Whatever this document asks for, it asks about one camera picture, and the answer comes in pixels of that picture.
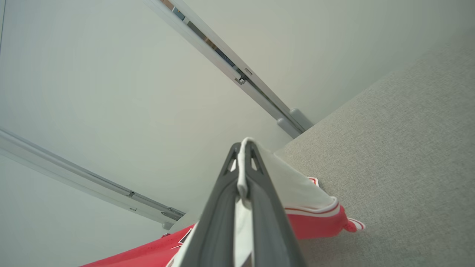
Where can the red and white jersey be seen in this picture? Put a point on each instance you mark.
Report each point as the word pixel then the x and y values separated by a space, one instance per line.
pixel 297 193

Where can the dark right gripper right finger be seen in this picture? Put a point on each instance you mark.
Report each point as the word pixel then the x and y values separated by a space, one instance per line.
pixel 271 233

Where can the grey partition frame post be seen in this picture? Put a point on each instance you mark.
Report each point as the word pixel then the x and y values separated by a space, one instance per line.
pixel 259 92
pixel 74 174

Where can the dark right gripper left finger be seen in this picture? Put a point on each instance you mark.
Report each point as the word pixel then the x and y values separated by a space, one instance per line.
pixel 215 230

